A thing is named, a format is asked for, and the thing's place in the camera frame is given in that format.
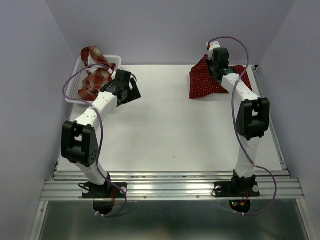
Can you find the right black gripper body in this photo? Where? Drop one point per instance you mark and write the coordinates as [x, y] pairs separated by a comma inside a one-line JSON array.
[[211, 65]]

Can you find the red plaid skirt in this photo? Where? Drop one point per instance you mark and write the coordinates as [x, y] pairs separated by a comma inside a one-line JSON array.
[[98, 76]]

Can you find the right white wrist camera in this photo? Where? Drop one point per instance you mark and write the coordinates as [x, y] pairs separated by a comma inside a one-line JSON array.
[[213, 45]]

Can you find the red polka dot skirt pile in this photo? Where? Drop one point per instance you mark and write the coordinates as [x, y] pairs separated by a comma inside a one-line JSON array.
[[202, 84]]

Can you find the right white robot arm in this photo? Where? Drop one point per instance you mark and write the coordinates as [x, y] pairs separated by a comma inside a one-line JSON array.
[[250, 123]]

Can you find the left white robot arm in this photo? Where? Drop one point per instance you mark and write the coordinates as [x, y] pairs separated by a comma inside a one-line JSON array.
[[79, 143]]

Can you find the aluminium rail frame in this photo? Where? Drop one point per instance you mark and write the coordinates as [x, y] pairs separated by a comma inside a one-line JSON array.
[[170, 151]]

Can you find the white plastic basket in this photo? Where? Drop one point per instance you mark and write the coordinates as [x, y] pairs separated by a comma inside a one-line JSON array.
[[77, 82]]

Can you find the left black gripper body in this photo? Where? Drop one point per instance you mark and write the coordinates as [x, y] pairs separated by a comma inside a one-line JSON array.
[[124, 101]]

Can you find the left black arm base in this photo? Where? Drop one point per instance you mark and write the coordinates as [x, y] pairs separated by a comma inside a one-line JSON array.
[[106, 191]]

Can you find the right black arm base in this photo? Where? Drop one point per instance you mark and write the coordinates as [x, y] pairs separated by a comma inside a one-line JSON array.
[[225, 189]]

